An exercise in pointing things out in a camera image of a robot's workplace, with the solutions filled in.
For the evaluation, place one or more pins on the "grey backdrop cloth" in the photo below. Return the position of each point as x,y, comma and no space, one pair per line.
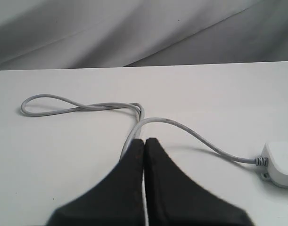
59,34

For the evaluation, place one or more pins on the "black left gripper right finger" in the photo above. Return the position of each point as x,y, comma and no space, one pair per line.
173,199

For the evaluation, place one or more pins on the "white power strip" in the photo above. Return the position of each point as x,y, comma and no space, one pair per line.
276,154

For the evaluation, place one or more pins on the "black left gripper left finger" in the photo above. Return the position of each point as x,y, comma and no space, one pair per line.
116,200

